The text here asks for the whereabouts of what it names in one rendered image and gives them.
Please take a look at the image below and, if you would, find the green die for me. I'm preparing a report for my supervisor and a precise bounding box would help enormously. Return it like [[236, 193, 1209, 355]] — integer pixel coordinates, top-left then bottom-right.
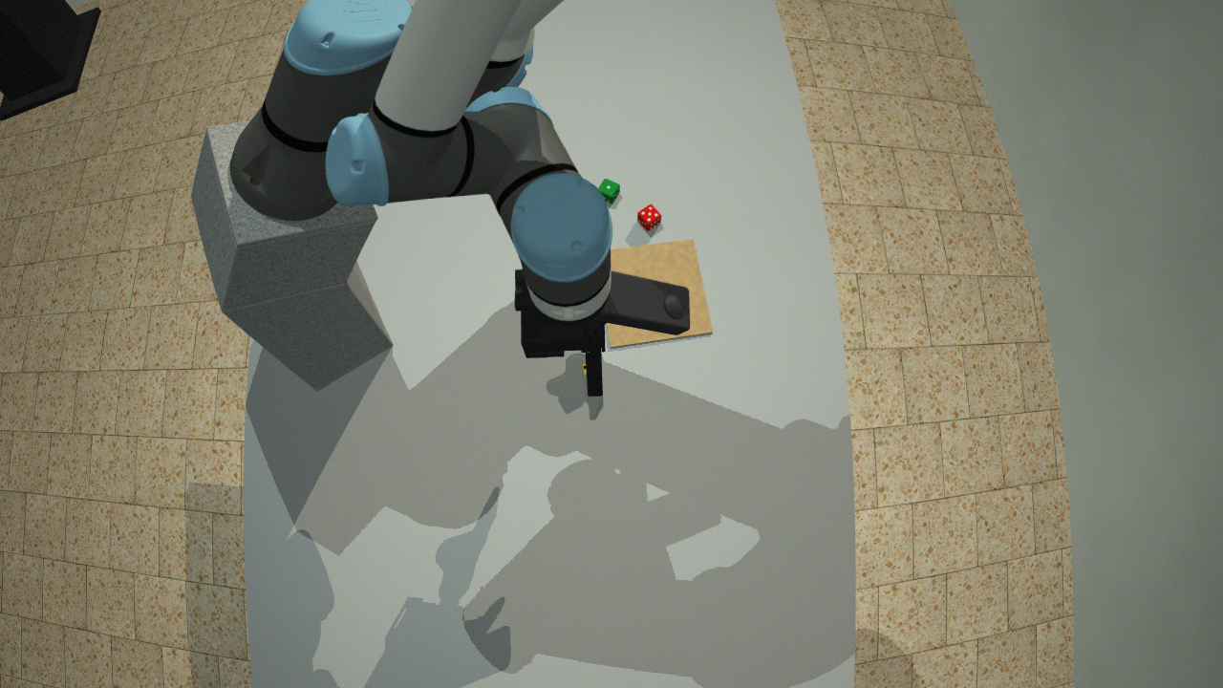
[[598, 178, 620, 204]]

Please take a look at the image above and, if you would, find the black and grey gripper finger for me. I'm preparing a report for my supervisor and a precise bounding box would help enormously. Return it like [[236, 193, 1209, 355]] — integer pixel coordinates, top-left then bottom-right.
[[547, 349, 604, 420]]

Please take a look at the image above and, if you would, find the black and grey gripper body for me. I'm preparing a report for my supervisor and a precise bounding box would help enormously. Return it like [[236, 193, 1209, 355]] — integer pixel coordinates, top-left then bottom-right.
[[515, 269, 609, 358]]

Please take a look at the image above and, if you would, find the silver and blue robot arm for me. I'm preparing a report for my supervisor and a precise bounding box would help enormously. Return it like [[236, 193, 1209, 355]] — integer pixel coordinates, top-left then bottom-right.
[[230, 0, 690, 335]]

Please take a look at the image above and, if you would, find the red die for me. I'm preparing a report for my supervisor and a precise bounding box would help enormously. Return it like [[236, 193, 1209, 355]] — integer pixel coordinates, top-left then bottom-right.
[[637, 204, 660, 231]]

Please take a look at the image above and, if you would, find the tan mat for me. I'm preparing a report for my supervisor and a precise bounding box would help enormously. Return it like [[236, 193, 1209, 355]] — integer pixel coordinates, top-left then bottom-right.
[[607, 240, 713, 348]]

